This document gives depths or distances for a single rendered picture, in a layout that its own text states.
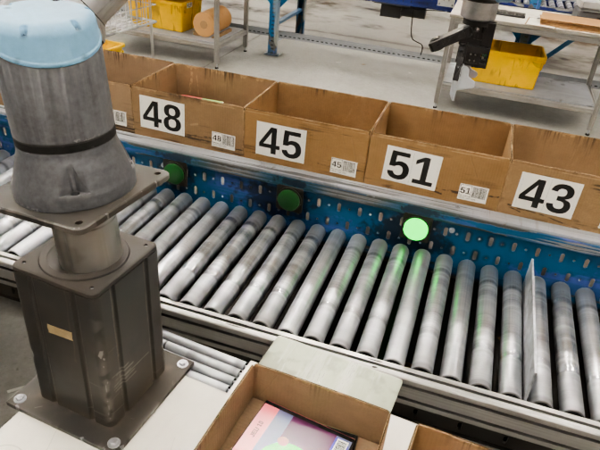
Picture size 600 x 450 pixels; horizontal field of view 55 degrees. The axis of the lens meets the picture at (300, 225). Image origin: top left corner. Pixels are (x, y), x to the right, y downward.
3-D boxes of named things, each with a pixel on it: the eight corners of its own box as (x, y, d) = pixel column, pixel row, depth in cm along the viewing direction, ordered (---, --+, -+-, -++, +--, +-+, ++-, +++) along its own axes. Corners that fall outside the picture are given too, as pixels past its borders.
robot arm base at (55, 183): (79, 223, 84) (65, 161, 79) (-14, 197, 91) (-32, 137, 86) (160, 172, 99) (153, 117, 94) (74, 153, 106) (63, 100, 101)
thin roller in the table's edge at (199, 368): (122, 337, 131) (231, 381, 122) (128, 332, 132) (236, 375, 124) (123, 344, 132) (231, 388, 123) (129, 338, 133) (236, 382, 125)
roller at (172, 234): (107, 296, 150) (105, 281, 147) (199, 205, 192) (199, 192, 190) (124, 302, 149) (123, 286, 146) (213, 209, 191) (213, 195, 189)
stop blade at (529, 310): (522, 402, 128) (534, 372, 123) (522, 284, 165) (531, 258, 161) (525, 402, 128) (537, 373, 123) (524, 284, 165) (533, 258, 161)
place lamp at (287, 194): (276, 209, 180) (277, 188, 176) (277, 206, 181) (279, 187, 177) (297, 213, 178) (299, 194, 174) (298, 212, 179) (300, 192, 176)
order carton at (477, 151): (362, 185, 175) (370, 132, 166) (381, 148, 199) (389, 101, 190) (496, 213, 166) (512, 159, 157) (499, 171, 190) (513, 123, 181)
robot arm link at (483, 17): (462, 0, 145) (465, -5, 153) (457, 20, 148) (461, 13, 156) (498, 5, 143) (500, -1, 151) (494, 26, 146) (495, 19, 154)
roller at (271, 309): (247, 337, 141) (248, 322, 138) (312, 232, 184) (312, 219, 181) (267, 343, 140) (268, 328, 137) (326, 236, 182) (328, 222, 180)
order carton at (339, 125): (242, 158, 184) (243, 107, 175) (274, 127, 208) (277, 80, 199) (362, 185, 175) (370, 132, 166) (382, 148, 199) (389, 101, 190)
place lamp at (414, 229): (401, 237, 171) (404, 218, 167) (402, 236, 172) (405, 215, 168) (424, 244, 169) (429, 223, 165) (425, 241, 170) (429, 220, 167)
